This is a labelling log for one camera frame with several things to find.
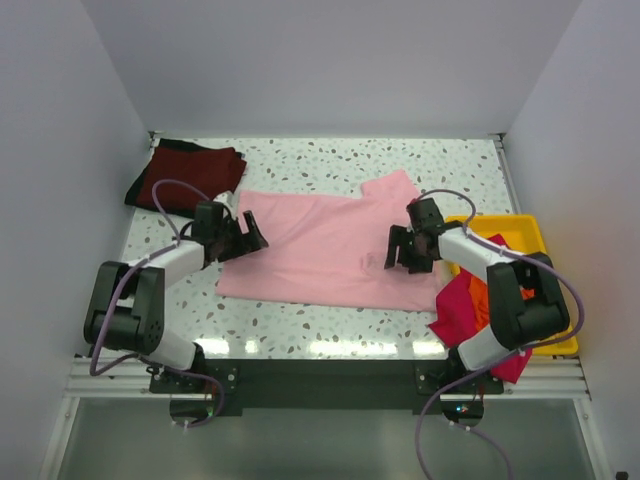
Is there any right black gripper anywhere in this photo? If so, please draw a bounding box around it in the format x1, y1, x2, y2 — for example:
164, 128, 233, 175
383, 226, 433, 276

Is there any pink t shirt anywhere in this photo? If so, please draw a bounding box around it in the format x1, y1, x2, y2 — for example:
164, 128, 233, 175
216, 170, 442, 312

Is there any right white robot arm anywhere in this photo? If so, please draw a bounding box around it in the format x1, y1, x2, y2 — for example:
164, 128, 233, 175
384, 196, 570, 393

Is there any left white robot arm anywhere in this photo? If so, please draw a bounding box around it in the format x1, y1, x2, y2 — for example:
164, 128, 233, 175
83, 201, 269, 392

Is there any folded dark red t shirt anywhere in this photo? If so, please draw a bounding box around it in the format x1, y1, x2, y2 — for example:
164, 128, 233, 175
134, 145, 248, 219

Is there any orange t shirt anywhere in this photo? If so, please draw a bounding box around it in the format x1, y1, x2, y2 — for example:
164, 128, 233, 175
467, 274, 536, 331

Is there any magenta t shirt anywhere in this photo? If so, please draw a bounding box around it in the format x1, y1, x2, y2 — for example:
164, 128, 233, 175
427, 233, 534, 385

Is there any yellow plastic bin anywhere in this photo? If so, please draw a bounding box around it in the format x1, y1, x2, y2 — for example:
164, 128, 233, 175
470, 215, 579, 357

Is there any folded black t shirt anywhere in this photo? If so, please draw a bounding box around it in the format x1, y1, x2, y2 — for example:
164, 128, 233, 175
123, 138, 247, 220

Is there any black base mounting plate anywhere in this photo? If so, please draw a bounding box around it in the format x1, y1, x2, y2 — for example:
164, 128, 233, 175
148, 357, 506, 419

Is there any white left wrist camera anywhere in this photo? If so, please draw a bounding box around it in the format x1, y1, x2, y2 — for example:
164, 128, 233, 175
214, 190, 237, 208

